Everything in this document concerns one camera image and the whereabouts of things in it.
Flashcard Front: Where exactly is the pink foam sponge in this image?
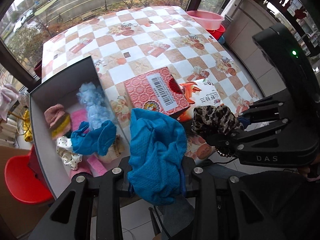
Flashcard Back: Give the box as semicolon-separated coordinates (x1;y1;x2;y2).
69;154;108;181
70;109;88;132

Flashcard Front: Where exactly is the grey cardboard box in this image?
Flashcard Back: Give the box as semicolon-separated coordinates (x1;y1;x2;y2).
29;57;130;198

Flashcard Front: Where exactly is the pink plastic basin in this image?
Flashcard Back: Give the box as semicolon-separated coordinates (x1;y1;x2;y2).
186;10;225;30

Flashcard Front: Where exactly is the red plastic bucket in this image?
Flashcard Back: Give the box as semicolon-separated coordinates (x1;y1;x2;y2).
207;25;226;40

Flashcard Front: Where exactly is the fluffy light blue sock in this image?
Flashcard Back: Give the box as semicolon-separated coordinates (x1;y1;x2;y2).
76;82;113;130

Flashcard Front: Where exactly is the red patterned gift box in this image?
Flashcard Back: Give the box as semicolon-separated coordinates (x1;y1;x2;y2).
124;67;190;117

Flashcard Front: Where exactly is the blue cloth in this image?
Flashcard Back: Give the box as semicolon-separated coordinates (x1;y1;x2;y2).
127;108;187;206
71;120;117;156

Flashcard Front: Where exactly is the beige knit sock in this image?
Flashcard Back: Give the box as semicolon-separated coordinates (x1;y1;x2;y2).
96;134;125;164

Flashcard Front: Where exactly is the tissue pack with mushroom print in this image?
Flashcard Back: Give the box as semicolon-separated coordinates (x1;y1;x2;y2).
177;78;223;122

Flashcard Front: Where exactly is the leopard print scrunchie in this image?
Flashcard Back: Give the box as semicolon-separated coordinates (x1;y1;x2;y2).
191;105;244;142

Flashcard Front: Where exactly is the beige towel on rack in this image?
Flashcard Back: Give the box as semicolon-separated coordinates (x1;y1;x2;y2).
0;118;17;148

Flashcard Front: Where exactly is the blue plastic basin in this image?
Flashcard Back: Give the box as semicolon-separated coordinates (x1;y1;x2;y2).
218;35;225;44

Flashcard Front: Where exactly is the white polka dot scrunchie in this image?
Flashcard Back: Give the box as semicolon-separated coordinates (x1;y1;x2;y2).
56;136;82;170

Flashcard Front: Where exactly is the yellow cloth in rack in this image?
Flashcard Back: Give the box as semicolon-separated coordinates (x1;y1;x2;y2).
22;109;33;142

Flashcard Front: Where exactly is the pink brown yellow striped sock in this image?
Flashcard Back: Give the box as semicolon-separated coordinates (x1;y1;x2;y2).
44;103;71;140

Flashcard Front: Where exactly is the pink towel on rack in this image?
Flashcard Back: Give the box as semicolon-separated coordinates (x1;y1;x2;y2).
1;83;20;121

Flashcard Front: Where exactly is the red plastic chair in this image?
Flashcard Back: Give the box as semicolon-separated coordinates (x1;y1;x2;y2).
4;147;54;205

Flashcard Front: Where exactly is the dark red knit pot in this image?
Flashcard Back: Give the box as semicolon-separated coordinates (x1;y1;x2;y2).
34;60;42;78

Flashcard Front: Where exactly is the checkered printed tablecloth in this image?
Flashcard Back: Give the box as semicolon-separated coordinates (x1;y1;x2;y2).
42;6;259;148

